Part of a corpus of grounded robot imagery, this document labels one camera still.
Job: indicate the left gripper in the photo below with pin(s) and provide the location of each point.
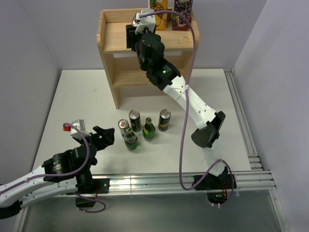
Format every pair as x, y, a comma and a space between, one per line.
107, 137

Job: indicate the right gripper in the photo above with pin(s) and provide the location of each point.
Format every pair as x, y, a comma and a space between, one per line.
131, 36

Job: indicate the red bull can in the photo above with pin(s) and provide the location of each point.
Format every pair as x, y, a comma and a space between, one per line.
122, 125
135, 21

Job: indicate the perrier lychee green bottle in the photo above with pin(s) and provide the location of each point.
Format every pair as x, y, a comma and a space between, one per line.
130, 138

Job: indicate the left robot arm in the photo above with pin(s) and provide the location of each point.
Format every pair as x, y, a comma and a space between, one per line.
64, 173

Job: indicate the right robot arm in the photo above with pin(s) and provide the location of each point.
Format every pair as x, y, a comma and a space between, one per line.
169, 80

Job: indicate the wooden two-tier shelf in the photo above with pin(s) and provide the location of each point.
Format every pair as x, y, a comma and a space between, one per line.
121, 64

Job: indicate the pineapple juice carton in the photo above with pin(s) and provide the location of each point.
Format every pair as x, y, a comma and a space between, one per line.
161, 19

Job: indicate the black yellow can left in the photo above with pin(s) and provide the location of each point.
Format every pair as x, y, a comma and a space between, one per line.
134, 116

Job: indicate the black yellow can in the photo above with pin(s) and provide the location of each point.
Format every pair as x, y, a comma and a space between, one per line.
164, 119
134, 116

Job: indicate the green bottle yellow label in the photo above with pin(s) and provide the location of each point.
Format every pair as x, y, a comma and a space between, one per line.
148, 130

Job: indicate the grape juice carton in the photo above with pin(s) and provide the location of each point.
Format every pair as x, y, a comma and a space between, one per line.
183, 7

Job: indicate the black yellow can right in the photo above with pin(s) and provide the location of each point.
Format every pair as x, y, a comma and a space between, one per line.
164, 119

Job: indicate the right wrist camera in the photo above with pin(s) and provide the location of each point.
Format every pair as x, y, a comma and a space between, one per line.
148, 21

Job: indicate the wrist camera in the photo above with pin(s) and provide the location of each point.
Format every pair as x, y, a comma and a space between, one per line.
148, 21
76, 128

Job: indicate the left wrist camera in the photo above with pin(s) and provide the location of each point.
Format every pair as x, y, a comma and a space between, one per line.
76, 128

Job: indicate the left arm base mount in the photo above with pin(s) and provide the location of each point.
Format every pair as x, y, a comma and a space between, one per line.
84, 201

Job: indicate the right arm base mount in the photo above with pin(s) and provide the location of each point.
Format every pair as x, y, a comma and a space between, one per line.
217, 187

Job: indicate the aluminium rail frame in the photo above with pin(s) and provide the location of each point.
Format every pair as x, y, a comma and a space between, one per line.
144, 191

